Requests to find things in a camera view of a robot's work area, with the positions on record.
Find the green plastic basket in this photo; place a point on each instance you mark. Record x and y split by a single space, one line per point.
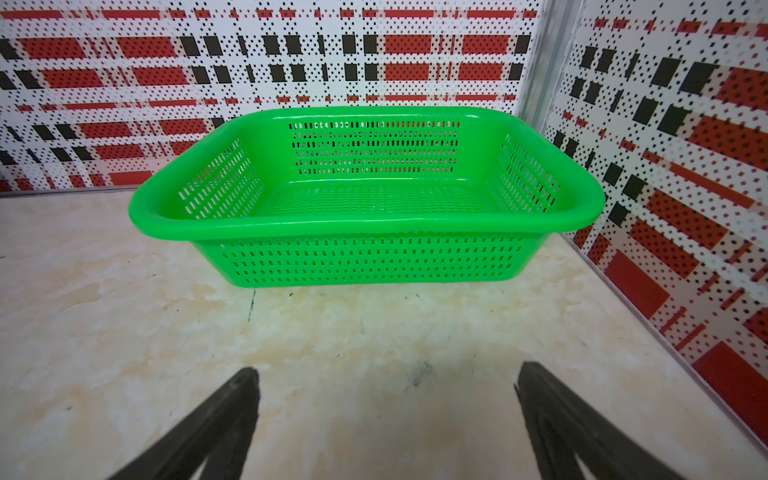
368 195

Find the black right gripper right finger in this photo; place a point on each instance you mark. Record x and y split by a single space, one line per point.
566 433

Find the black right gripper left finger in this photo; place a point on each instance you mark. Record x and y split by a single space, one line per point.
213 440

